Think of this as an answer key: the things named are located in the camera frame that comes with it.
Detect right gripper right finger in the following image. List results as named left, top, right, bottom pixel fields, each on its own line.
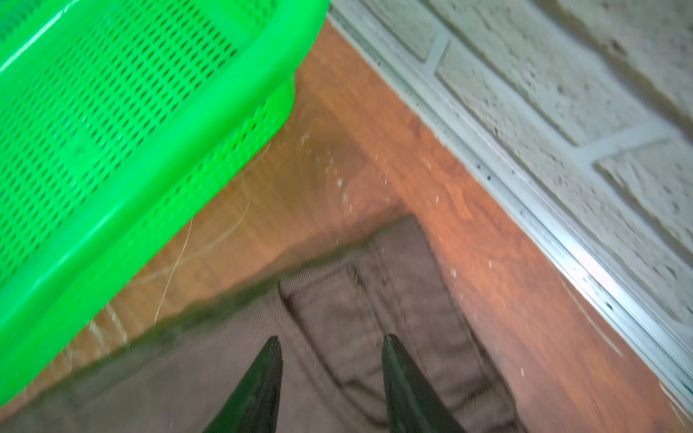
left=382, top=334, right=465, bottom=433

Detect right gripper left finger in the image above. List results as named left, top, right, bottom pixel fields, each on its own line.
left=203, top=336, right=283, bottom=433

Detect brown trousers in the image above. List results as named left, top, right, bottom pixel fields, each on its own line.
left=1, top=216, right=524, bottom=432

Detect green plastic basket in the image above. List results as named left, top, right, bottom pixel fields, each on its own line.
left=1, top=1, right=328, bottom=402

